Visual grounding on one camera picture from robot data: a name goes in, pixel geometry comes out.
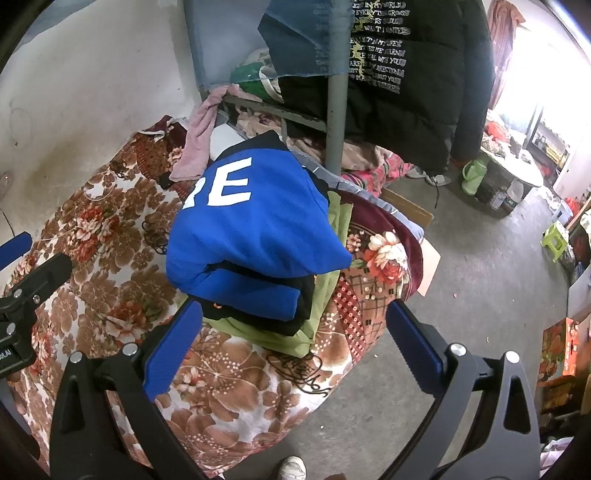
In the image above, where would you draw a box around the maroon garment with white drawstring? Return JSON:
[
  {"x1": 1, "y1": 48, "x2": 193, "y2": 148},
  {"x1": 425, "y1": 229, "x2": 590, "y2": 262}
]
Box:
[{"x1": 131, "y1": 115, "x2": 190, "y2": 182}]

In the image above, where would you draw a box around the green cloth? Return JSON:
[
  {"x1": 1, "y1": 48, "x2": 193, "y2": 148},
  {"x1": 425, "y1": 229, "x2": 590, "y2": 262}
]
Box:
[{"x1": 229, "y1": 64, "x2": 279, "y2": 100}]

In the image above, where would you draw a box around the brown floral blanket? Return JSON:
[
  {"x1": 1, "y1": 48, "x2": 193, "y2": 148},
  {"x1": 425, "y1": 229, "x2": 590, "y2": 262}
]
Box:
[{"x1": 0, "y1": 133, "x2": 385, "y2": 477}]

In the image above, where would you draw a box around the white carton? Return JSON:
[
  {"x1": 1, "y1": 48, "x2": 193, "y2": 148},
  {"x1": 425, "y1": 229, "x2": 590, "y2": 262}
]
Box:
[{"x1": 567, "y1": 267, "x2": 591, "y2": 325}]

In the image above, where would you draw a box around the grey and white sneaker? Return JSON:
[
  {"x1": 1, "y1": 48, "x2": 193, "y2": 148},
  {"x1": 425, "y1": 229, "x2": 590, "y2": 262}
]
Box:
[{"x1": 405, "y1": 165, "x2": 452, "y2": 186}]

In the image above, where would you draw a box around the round white table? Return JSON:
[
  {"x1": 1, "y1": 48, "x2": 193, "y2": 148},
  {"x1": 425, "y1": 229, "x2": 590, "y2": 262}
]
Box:
[{"x1": 480, "y1": 144, "x2": 545, "y2": 191}]

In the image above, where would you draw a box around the green plastic stool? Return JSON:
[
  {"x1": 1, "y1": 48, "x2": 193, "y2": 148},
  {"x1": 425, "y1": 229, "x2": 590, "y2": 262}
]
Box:
[{"x1": 540, "y1": 220, "x2": 573, "y2": 263}]

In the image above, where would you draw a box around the red patterned bedding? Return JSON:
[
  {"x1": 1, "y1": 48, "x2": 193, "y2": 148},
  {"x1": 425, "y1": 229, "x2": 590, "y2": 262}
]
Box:
[{"x1": 341, "y1": 152, "x2": 417, "y2": 195}]

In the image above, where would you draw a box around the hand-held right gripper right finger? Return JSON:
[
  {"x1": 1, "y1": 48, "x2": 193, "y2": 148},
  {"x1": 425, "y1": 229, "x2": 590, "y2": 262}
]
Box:
[{"x1": 383, "y1": 299, "x2": 542, "y2": 480}]

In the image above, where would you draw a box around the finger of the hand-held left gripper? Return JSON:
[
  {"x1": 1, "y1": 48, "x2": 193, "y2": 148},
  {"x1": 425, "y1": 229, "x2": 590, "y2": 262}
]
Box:
[
  {"x1": 3, "y1": 253, "x2": 75, "y2": 319},
  {"x1": 0, "y1": 232, "x2": 34, "y2": 271}
]

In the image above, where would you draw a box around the black printed puffer jacket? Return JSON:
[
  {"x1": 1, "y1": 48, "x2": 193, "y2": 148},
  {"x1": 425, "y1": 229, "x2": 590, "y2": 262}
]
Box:
[{"x1": 277, "y1": 0, "x2": 496, "y2": 209}]

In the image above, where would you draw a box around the beige fleece cloth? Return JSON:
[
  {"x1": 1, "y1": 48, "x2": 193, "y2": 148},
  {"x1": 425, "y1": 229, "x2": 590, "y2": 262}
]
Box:
[{"x1": 237, "y1": 107, "x2": 385, "y2": 171}]

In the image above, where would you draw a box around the pink cloth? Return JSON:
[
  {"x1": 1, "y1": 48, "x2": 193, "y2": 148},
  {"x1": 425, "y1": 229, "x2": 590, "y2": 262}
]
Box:
[{"x1": 169, "y1": 84, "x2": 230, "y2": 182}]

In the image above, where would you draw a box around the person's white shoe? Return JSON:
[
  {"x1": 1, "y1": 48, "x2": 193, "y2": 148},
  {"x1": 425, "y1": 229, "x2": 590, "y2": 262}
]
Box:
[{"x1": 278, "y1": 455, "x2": 307, "y2": 480}]

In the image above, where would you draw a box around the green thermos jug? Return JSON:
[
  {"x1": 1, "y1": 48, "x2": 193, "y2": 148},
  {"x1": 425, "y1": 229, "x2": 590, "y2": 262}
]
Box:
[{"x1": 461, "y1": 158, "x2": 491, "y2": 197}]

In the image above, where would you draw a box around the orange printed box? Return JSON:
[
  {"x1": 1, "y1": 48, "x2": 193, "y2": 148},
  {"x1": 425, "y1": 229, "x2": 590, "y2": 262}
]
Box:
[{"x1": 537, "y1": 317, "x2": 591, "y2": 387}]

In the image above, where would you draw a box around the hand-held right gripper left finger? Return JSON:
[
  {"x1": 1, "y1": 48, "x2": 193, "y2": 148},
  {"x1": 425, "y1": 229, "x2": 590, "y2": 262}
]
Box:
[{"x1": 48, "y1": 299, "x2": 205, "y2": 480}]

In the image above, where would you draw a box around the grey metal bunk bed frame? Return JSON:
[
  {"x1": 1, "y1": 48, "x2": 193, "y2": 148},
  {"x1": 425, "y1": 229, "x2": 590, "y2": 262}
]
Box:
[{"x1": 182, "y1": 0, "x2": 352, "y2": 179}]

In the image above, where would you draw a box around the blue and black hoodie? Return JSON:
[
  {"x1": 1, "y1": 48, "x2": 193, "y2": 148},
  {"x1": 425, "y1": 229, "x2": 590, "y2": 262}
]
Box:
[{"x1": 165, "y1": 130, "x2": 353, "y2": 337}]

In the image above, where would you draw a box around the maroon floral quilt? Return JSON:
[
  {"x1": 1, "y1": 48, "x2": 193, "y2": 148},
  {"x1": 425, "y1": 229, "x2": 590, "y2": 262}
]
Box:
[{"x1": 286, "y1": 152, "x2": 426, "y2": 366}]

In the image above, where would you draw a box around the cardboard sheet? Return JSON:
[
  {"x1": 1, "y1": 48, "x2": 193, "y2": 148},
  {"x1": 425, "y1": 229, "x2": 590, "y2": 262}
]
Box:
[{"x1": 382, "y1": 188, "x2": 443, "y2": 297}]

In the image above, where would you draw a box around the white cloth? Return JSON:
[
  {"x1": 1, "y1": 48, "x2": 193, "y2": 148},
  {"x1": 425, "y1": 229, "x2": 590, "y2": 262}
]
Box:
[{"x1": 210, "y1": 123, "x2": 248, "y2": 160}]

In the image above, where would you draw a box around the tangled black cord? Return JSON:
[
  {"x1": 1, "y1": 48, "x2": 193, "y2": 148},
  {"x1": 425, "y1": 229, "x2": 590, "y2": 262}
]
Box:
[
  {"x1": 265, "y1": 352, "x2": 334, "y2": 398},
  {"x1": 141, "y1": 216, "x2": 171, "y2": 256}
]

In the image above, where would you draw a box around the green garment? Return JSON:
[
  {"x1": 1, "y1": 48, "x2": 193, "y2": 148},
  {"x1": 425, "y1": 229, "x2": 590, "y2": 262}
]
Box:
[{"x1": 202, "y1": 188, "x2": 357, "y2": 357}]

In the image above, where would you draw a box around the red curtain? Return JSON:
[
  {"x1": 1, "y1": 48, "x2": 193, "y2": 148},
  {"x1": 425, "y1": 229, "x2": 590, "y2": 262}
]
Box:
[{"x1": 488, "y1": 0, "x2": 527, "y2": 112}]

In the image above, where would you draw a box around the blue mesh curtain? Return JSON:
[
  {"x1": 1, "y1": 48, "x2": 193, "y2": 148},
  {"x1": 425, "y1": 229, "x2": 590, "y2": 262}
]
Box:
[{"x1": 182, "y1": 0, "x2": 355, "y2": 91}]

